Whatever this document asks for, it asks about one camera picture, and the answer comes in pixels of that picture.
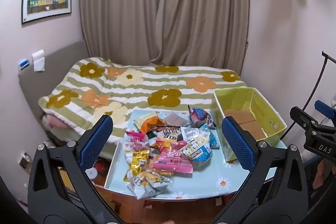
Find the dark green snack packet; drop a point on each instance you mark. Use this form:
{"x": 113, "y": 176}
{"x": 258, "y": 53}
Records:
{"x": 151, "y": 135}

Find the silver snack packet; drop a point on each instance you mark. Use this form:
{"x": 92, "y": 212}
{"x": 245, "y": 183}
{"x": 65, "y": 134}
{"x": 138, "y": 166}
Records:
{"x": 147, "y": 186}

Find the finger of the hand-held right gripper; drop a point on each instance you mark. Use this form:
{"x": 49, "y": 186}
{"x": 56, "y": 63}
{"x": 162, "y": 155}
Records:
{"x": 324, "y": 108}
{"x": 302, "y": 116}

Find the clear waffle snack packet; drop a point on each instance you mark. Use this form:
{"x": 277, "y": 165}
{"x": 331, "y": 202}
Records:
{"x": 147, "y": 123}

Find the grey square packet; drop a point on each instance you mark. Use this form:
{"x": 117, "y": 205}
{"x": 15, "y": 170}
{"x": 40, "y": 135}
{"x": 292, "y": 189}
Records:
{"x": 174, "y": 119}

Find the red object under table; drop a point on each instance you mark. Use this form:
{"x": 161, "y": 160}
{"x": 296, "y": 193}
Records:
{"x": 101, "y": 166}

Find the blue and white card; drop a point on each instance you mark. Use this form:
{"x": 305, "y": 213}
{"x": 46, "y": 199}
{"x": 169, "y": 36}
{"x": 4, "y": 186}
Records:
{"x": 23, "y": 64}

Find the black and orange snack packet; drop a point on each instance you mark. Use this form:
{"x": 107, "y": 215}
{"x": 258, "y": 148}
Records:
{"x": 165, "y": 132}

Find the red and blue snack packet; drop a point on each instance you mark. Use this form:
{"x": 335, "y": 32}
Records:
{"x": 199, "y": 115}

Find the beige curtain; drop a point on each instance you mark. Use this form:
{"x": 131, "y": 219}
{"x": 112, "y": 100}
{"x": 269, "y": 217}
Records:
{"x": 162, "y": 8}

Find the pink pillow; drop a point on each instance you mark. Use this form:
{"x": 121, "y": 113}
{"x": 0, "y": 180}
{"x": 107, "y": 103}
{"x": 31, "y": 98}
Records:
{"x": 56, "y": 123}

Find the green cardboard box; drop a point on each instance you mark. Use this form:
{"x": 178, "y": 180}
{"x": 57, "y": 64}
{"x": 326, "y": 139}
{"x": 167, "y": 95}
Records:
{"x": 262, "y": 106}

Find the small white and blue packet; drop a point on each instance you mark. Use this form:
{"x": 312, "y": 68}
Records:
{"x": 197, "y": 151}

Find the pink and red snack packet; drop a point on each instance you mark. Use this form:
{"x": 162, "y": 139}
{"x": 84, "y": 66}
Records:
{"x": 137, "y": 144}

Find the grey padded headboard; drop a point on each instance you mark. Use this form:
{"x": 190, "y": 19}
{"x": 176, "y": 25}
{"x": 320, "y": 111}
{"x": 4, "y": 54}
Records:
{"x": 57, "y": 61}

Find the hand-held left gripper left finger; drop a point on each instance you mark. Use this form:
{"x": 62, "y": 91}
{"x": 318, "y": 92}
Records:
{"x": 95, "y": 144}

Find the white and blue snack packet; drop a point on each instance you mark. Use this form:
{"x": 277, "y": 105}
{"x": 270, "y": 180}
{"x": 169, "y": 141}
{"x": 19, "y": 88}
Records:
{"x": 189, "y": 133}

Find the wall socket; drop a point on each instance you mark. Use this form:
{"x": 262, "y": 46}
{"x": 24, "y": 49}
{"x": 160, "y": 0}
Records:
{"x": 24, "y": 160}

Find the floral striped blanket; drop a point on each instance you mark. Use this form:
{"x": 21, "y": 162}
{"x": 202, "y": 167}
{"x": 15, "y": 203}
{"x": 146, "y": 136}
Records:
{"x": 157, "y": 77}

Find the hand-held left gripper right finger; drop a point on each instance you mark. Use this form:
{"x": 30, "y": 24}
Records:
{"x": 237, "y": 145}

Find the large pink snack packet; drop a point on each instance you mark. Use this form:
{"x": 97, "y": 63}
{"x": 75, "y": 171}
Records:
{"x": 173, "y": 163}

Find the orange and yellow snack packet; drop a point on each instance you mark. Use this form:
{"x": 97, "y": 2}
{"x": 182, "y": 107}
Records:
{"x": 161, "y": 144}

